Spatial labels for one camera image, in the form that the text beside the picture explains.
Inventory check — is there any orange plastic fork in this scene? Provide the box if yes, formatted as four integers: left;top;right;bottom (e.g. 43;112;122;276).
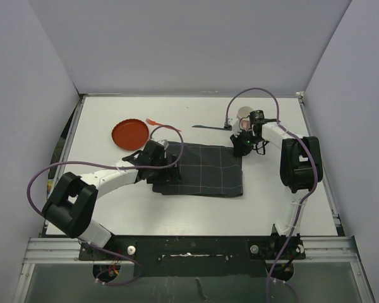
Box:
145;118;173;129

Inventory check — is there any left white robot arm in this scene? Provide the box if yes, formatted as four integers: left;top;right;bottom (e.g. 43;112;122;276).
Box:
42;140;184;259

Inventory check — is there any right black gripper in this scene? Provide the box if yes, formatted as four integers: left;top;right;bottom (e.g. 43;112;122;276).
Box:
231;128;262;157

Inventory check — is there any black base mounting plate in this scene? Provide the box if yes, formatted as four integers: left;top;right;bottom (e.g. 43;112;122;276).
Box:
79;234;306;280

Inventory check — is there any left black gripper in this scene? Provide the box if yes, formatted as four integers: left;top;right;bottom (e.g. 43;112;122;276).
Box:
147;154;180;184

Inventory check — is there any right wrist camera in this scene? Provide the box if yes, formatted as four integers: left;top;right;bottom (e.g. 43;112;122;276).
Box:
224;117;248;136

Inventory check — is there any blue plastic knife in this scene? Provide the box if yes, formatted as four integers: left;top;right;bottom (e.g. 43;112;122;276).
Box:
192;124;227;131

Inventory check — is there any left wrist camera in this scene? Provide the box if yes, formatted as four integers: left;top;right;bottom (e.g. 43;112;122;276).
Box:
157;140;169;150

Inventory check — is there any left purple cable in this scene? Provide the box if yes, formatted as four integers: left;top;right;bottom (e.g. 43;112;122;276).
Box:
27;125;186;287

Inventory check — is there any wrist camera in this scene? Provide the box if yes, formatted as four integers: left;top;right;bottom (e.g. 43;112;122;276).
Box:
224;117;248;136
157;140;169;150

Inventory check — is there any dark checked cloth placemat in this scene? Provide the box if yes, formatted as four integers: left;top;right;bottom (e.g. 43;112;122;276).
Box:
152;143;243;198

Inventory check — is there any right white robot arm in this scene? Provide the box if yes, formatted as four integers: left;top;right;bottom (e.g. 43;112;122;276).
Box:
230;119;323;236

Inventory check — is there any aluminium frame rail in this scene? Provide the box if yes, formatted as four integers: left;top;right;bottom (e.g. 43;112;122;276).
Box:
23;236;358;264

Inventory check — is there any orange round plate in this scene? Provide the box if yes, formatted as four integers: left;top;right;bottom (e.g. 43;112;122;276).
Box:
111;119;150;151

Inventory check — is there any pink white mug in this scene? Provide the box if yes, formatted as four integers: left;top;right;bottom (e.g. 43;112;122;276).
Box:
237;106;254;131

